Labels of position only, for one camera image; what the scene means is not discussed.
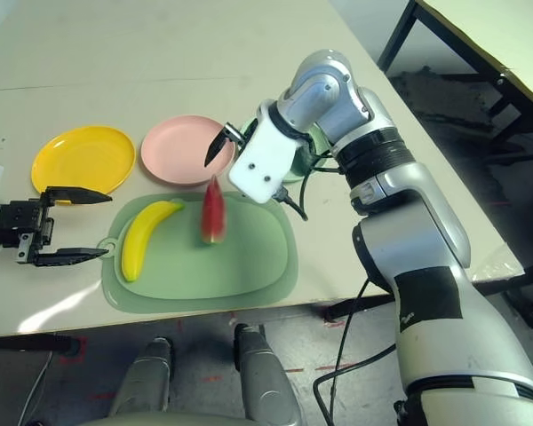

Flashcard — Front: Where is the black caster table leg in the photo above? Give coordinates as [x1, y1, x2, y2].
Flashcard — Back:
[505, 256, 533, 329]

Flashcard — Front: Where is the yellow toy banana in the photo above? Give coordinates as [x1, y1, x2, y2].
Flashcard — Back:
[122, 200, 187, 283]

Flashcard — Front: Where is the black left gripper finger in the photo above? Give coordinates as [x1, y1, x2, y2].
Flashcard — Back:
[33, 247, 111, 267]
[39, 185, 114, 218]

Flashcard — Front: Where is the red watermelon slice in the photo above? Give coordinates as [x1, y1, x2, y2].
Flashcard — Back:
[200, 175, 227, 246]

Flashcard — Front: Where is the green cutting board tray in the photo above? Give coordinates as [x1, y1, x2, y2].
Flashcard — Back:
[98, 193, 301, 315]

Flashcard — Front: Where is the thin grey floor cable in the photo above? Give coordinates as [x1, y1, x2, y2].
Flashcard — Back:
[20, 352, 55, 426]

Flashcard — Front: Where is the grey robot waist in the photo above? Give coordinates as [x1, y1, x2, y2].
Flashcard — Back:
[77, 410, 250, 426]

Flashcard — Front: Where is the silver left robot leg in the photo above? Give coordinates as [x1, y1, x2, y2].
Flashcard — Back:
[108, 338, 177, 421]

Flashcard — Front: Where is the silver robot leg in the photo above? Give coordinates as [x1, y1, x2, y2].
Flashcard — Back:
[234, 323, 302, 426]
[108, 338, 177, 421]

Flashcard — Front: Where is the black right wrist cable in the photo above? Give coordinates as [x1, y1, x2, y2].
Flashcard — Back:
[277, 146, 401, 426]

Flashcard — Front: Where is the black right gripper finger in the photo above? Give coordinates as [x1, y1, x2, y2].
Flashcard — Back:
[203, 122, 235, 169]

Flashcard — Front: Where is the silver right robot leg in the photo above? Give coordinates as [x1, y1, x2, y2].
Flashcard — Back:
[234, 323, 302, 426]

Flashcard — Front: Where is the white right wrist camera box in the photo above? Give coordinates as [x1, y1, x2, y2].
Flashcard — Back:
[228, 115, 299, 204]

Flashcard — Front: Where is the pink round plate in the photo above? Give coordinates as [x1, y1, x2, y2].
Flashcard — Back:
[140, 114, 236, 187]

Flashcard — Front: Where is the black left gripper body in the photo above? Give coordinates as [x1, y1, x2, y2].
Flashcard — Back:
[0, 197, 54, 265]

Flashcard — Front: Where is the light green round plate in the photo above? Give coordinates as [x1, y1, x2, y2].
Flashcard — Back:
[238, 118, 328, 185]

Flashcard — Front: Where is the yellow round plate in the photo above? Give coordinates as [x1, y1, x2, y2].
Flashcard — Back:
[30, 125, 137, 206]

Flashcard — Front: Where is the red floor tape strip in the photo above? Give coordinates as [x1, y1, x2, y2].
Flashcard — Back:
[314, 362, 362, 372]

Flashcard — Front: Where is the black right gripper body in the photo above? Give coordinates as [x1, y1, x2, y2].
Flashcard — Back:
[225, 122, 246, 144]

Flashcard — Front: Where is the black-framed side table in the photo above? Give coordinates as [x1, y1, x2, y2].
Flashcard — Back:
[377, 0, 533, 134]

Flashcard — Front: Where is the black table frame bar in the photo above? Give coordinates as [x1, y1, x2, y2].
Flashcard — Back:
[323, 295, 396, 321]
[0, 335, 82, 359]

